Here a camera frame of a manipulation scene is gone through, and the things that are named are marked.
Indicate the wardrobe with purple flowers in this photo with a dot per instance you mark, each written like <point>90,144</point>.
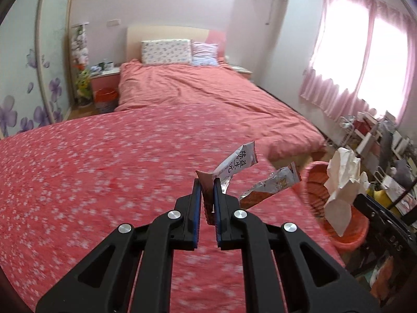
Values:
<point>29,71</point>

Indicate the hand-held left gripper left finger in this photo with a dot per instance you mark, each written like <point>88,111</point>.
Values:
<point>196,215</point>

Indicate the orange plastic basket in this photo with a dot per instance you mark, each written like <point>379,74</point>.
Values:
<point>355,231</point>

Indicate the pink cushion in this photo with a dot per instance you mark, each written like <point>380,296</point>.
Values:
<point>218,37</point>

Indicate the white storage rack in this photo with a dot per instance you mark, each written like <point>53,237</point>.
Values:
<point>368,130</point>

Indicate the wooden bedside table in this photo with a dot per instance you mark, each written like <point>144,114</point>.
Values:
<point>242,71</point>

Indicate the pink curtains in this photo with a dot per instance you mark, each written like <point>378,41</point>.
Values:
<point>352,55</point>

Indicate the white tissue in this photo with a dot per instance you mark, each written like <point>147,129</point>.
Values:
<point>342,182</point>

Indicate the white wall plate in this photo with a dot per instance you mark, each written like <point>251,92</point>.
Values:
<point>113,22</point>

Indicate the white paper bag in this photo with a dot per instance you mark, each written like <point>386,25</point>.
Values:
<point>392,184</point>

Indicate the pink bedside table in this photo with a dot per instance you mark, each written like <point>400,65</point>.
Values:
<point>106,80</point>

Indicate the orange waste bin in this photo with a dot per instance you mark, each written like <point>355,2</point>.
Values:
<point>105,99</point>

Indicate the beige headboard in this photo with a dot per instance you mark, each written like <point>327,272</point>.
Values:
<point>156,32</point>

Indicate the silver and brown sachet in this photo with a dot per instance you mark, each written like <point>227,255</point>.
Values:
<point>270,186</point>

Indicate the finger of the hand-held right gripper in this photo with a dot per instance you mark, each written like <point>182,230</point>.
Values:
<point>366,207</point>

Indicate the pink striped pillow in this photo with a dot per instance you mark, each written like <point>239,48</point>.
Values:
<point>205,53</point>

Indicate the red floral blanket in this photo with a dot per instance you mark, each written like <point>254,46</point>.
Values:
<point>81,186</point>

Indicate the yellow plush toy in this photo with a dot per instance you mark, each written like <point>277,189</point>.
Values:
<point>84,83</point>

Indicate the column of stuffed toys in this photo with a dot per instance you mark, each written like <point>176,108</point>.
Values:
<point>79,45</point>

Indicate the floral white pillow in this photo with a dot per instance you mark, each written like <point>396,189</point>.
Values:
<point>166,52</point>

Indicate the red duvet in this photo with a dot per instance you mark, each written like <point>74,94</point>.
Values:
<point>211,97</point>

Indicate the white and red sachet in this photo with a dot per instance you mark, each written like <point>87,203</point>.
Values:
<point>234,163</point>

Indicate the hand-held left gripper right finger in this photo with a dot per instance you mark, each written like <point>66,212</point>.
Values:
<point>217,221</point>

